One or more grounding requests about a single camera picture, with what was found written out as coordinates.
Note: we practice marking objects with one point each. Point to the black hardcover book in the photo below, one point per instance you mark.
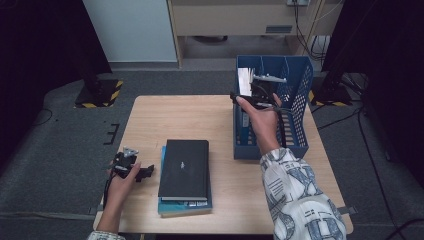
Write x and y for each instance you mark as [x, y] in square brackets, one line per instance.
[183, 166]

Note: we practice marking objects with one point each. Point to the person's left hand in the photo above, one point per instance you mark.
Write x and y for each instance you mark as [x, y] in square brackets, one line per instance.
[120, 188]

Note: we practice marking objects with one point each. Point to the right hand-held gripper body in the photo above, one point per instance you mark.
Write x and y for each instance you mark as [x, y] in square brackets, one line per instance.
[261, 91]

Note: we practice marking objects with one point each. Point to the grey tape piece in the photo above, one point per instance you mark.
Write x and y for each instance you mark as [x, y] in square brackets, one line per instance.
[95, 210]
[348, 210]

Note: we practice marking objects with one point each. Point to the blue cover book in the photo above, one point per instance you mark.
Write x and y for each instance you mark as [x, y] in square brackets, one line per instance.
[245, 81]

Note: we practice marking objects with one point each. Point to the blue plastic file rack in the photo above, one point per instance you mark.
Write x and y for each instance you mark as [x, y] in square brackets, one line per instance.
[266, 153]

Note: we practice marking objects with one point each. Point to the black curtain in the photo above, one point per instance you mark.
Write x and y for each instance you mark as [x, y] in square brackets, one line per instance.
[40, 50]
[383, 40]

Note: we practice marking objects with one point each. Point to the teal cover book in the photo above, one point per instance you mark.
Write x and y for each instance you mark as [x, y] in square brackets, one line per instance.
[185, 207]

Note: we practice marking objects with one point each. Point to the beige wooden desk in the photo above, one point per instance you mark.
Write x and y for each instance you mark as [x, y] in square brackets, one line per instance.
[216, 20]

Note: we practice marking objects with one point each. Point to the white cabinet panel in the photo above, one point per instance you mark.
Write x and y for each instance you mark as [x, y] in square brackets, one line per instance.
[133, 30]

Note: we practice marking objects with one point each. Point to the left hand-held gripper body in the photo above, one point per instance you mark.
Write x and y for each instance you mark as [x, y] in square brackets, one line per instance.
[125, 161]

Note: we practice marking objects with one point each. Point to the person's right hand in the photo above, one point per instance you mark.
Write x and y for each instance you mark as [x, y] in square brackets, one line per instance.
[265, 125]

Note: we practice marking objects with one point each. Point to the white power strip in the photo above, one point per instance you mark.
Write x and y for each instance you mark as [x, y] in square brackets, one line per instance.
[297, 2]

